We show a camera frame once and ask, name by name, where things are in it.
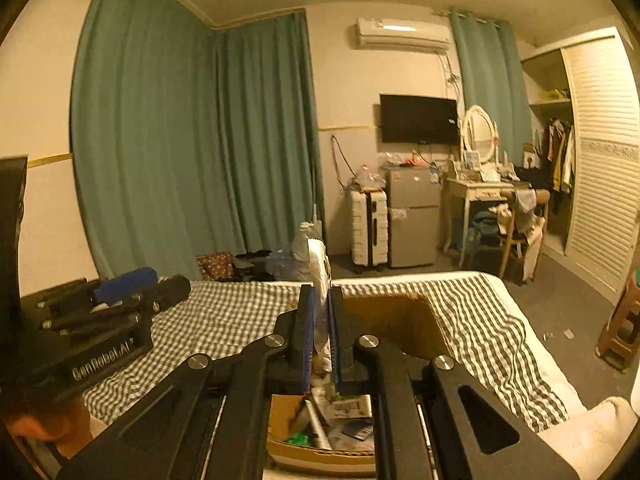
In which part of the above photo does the clear plastic long item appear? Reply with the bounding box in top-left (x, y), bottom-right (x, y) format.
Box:
top-left (307, 238), bottom-right (332, 374)

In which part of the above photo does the person's left hand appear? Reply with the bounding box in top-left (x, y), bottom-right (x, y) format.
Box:
top-left (1, 396), bottom-right (93, 458)

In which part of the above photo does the brown patterned bag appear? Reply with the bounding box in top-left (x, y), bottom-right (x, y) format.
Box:
top-left (196, 252), bottom-right (236, 282)

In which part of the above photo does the brown cardboard box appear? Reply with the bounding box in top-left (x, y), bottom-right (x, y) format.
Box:
top-left (267, 286), bottom-right (448, 478)

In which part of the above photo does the large clear water bottle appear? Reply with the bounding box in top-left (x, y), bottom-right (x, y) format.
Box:
top-left (291, 221), bottom-right (324, 283)

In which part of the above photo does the large green curtain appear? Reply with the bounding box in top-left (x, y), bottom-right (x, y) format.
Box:
top-left (70, 0), bottom-right (323, 278)

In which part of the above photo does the white hard suitcase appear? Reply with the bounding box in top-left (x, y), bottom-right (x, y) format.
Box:
top-left (349, 190), bottom-right (388, 273)

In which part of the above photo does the brown plastic stool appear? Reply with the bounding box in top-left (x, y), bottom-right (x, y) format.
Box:
top-left (594, 269), bottom-right (639, 373)

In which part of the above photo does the wooden chair with clothes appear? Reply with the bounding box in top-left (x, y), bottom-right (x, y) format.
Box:
top-left (498, 188), bottom-right (551, 282)

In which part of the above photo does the silver mini fridge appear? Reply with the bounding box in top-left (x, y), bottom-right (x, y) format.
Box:
top-left (386, 167), bottom-right (440, 268)

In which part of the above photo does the white vanity table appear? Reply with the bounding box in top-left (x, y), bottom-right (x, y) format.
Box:
top-left (442, 177), bottom-right (532, 269)

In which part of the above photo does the white oval mirror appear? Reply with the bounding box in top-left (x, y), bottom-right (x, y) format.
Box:
top-left (460, 104), bottom-right (499, 164)

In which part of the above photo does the white air conditioner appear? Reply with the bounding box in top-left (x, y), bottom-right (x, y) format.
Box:
top-left (356, 18), bottom-right (451, 52)

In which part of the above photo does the green curtain by window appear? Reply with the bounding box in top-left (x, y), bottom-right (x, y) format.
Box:
top-left (449, 9), bottom-right (532, 166)

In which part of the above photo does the white louvered wardrobe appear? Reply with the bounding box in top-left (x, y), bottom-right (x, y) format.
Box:
top-left (522, 27), bottom-right (639, 304)

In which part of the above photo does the black wall television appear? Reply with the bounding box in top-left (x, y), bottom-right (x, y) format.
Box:
top-left (380, 94), bottom-right (459, 145)

